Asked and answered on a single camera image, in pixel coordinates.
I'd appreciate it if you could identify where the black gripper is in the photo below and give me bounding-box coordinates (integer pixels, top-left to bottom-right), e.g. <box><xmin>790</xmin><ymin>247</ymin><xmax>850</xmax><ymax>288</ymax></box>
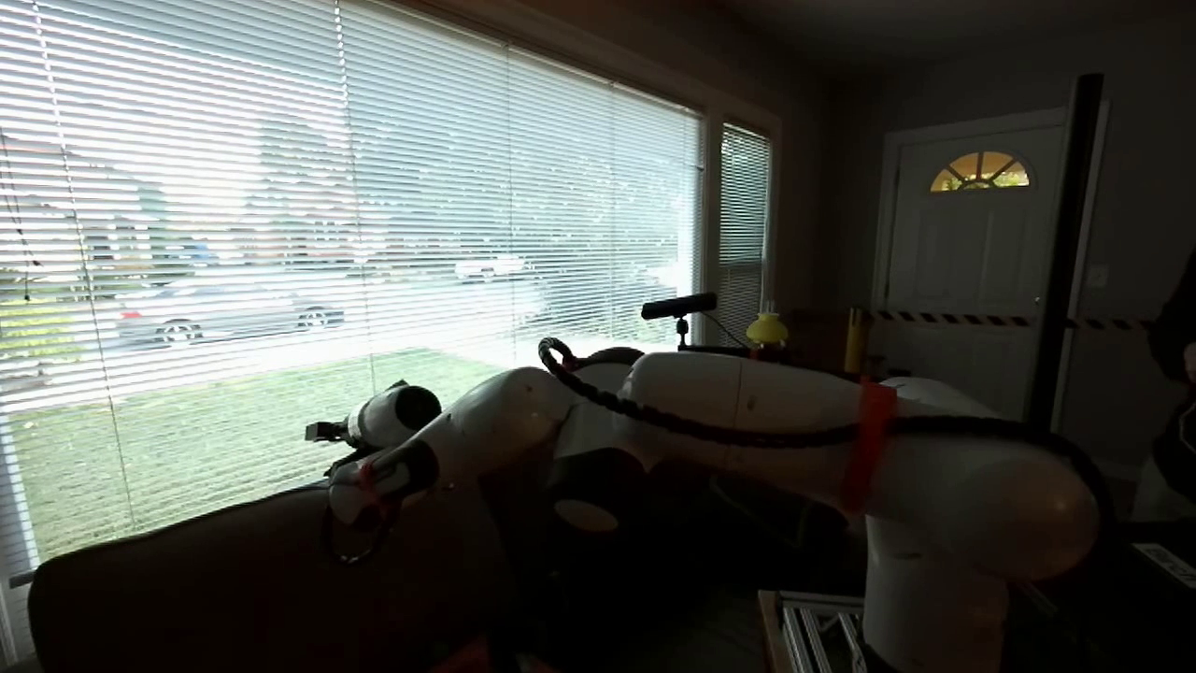
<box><xmin>334</xmin><ymin>493</ymin><xmax>395</xmax><ymax>568</ymax></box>

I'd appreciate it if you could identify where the dark brown couch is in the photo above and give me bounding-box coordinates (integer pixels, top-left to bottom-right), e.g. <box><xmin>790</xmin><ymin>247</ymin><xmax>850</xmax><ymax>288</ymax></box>
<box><xmin>22</xmin><ymin>479</ymin><xmax>539</xmax><ymax>673</ymax></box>

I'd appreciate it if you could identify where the wide white window blind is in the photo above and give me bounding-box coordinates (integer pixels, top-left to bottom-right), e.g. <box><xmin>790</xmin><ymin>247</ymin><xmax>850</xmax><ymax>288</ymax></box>
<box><xmin>0</xmin><ymin>0</ymin><xmax>703</xmax><ymax>592</ymax></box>

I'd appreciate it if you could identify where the yellow toy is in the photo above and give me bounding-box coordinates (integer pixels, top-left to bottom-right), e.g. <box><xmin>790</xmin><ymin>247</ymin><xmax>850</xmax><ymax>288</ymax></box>
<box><xmin>740</xmin><ymin>310</ymin><xmax>796</xmax><ymax>357</ymax></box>

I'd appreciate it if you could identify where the narrow white window blind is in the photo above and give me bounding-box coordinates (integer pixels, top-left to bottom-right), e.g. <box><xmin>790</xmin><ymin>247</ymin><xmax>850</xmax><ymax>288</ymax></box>
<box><xmin>715</xmin><ymin>125</ymin><xmax>778</xmax><ymax>353</ymax></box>

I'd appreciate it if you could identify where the black yellow striped tape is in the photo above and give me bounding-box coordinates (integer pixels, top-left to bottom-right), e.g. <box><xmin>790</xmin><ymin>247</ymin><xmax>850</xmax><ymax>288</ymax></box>
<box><xmin>855</xmin><ymin>307</ymin><xmax>1163</xmax><ymax>333</ymax></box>

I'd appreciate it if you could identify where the white panelled door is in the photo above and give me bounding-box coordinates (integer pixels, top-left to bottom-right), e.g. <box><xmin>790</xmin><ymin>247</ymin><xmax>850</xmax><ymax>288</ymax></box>
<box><xmin>870</xmin><ymin>110</ymin><xmax>1088</xmax><ymax>424</ymax></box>

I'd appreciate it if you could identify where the thick black pole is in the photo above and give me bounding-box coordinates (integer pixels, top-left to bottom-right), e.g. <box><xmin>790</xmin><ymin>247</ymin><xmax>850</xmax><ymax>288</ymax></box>
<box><xmin>1019</xmin><ymin>70</ymin><xmax>1112</xmax><ymax>435</ymax></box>

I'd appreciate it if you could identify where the black camera on tripod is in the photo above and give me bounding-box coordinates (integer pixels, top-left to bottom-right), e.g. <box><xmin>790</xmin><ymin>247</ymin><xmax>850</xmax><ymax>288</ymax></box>
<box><xmin>634</xmin><ymin>288</ymin><xmax>722</xmax><ymax>359</ymax></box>

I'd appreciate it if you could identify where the yellow post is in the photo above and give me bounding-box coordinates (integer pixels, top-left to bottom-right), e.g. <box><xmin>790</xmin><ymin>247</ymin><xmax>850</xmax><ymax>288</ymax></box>
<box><xmin>843</xmin><ymin>305</ymin><xmax>870</xmax><ymax>378</ymax></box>

